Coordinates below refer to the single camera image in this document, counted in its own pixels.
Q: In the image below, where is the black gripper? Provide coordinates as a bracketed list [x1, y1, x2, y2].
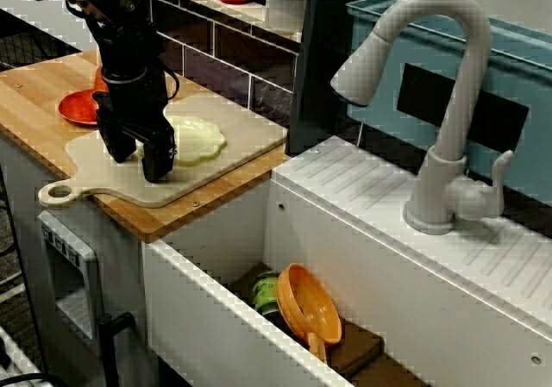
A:
[92, 70, 179, 184]

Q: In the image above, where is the pale yellow scalloped plate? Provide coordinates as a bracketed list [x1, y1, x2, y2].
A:
[135, 114, 229, 167]

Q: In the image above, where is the red round plate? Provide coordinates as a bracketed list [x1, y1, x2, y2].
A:
[58, 88, 103, 126]

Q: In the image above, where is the dark tile backsplash panel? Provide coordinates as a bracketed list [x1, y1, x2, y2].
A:
[124, 0, 303, 129]

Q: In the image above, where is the grey toy dishwasher front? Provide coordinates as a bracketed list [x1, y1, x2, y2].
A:
[37, 209, 104, 340]

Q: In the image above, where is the green toy can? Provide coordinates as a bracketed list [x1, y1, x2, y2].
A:
[251, 271, 281, 317]

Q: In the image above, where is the white cup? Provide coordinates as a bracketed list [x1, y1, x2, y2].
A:
[263, 0, 311, 34]

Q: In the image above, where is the white toy sink unit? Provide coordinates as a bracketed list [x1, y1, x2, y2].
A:
[140, 135, 552, 387]

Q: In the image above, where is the grey toy faucet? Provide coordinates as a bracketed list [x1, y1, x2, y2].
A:
[329, 0, 515, 236]

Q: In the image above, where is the black tape patch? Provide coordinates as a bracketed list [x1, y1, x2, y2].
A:
[396, 62, 530, 153]

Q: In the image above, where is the teal plastic bin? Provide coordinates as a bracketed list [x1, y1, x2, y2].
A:
[344, 0, 552, 224]

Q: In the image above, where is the wooden cutting board with handle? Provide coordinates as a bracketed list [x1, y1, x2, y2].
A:
[37, 92, 289, 210]

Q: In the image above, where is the black wire mesh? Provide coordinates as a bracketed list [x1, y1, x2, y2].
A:
[0, 9, 83, 72]

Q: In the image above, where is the dark vertical post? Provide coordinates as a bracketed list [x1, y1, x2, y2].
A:
[286, 0, 368, 155]

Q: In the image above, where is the black cabinet bar handle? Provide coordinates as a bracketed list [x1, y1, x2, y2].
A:
[97, 311, 135, 387]

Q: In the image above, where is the orange strainer with handle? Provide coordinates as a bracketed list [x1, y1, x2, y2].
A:
[274, 262, 343, 360]

